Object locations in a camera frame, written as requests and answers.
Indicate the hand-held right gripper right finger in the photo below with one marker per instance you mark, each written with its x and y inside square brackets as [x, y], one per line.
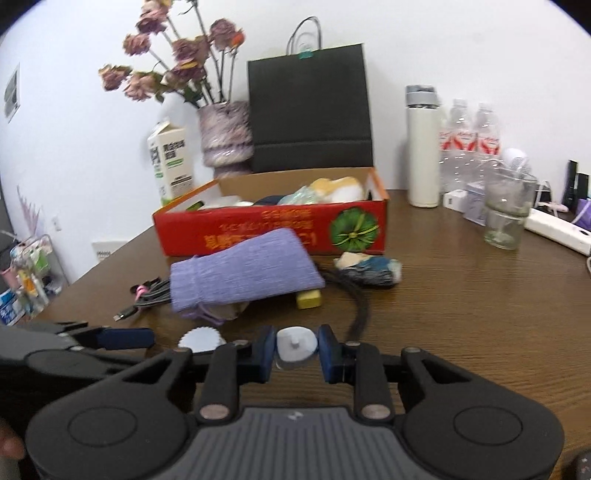
[328, 353]

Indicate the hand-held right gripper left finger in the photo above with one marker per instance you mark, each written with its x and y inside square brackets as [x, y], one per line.
[265, 353]

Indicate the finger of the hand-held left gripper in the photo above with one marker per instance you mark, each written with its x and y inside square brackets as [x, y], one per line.
[124, 339]

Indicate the white round cap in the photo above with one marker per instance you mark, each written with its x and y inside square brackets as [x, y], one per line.
[295, 348]

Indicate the purple knit pouch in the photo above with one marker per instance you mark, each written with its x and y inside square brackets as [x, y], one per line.
[244, 267]

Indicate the red cardboard box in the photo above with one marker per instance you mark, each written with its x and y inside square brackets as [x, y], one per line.
[272, 230]

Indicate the person's left hand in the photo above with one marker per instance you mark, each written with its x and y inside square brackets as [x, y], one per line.
[7, 443]

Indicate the yellow eraser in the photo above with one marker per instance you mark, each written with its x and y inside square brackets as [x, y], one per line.
[309, 299]

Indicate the white scalloped round lid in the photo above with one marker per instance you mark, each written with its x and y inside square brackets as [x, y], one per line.
[201, 340]

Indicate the dark blue cloth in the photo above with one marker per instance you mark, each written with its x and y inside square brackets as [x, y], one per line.
[270, 200]

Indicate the light green packet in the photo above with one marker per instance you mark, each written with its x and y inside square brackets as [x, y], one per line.
[300, 196]

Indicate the yellow white plush toy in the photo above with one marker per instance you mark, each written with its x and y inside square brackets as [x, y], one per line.
[339, 188]

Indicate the white green milk carton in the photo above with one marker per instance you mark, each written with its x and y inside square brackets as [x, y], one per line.
[171, 161]

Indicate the white charger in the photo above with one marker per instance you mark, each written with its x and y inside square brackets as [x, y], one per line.
[455, 199]

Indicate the small light blue box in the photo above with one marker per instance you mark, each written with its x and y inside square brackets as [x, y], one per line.
[475, 207]

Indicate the white thermos bottle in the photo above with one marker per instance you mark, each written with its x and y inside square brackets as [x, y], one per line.
[422, 152]

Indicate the clear glass cup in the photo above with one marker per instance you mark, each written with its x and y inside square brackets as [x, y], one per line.
[505, 212]

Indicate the black paper bag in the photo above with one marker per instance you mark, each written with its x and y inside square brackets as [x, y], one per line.
[309, 110]

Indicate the white power strip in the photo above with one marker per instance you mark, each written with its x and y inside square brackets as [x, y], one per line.
[558, 229]

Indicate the small white fan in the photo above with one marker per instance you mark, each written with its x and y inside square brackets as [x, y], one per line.
[515, 159]

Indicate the purple container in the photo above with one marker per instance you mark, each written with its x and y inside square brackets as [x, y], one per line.
[583, 219]

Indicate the dried pink flowers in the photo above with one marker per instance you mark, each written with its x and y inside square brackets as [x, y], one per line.
[184, 50]

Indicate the dark cosmetic bottle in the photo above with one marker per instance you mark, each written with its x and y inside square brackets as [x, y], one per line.
[583, 187]
[572, 182]

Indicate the white wall socket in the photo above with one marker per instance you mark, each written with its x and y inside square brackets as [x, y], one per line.
[104, 250]

